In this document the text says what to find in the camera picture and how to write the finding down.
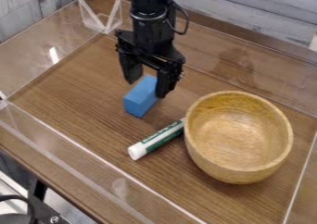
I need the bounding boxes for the black metal stand base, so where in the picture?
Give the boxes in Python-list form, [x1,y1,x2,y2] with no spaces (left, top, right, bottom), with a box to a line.
[0,200,72,224]

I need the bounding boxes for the blue foam block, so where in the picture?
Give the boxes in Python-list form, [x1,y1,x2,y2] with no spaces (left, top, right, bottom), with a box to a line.
[124,75,158,118]

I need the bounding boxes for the white green marker pen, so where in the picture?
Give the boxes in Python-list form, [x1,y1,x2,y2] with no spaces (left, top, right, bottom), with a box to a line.
[127,118,185,160]

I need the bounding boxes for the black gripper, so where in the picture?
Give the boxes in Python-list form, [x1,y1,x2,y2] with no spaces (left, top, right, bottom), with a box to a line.
[115,12,186,99]

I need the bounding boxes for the brown wooden bowl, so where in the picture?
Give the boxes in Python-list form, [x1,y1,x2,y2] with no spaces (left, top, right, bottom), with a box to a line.
[185,91,293,184]

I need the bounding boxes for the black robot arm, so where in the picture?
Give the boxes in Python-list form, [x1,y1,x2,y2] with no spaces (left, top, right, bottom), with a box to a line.
[115,0,190,98]

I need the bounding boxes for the clear acrylic tray walls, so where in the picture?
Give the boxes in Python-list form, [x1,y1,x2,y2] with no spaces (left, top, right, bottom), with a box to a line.
[0,5,317,224]

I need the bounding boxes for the black cable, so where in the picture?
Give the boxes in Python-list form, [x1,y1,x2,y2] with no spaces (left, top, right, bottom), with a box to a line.
[0,194,39,224]

